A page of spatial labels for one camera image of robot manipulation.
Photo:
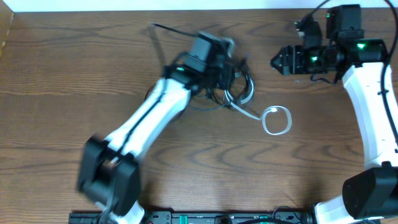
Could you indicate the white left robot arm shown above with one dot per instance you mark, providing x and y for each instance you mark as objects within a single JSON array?
[{"x": 109, "y": 171}]

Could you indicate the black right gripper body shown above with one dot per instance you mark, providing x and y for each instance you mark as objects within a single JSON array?
[{"x": 311, "y": 60}]

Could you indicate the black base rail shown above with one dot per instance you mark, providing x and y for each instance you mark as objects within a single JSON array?
[{"x": 280, "y": 215}]

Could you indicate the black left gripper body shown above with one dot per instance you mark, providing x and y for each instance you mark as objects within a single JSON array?
[{"x": 227, "y": 76}]

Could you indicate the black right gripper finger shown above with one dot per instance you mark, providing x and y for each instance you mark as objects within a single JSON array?
[
  {"x": 281, "y": 68},
  {"x": 278, "y": 59}
]

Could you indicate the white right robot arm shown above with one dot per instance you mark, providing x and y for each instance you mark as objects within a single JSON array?
[{"x": 363, "y": 67}]

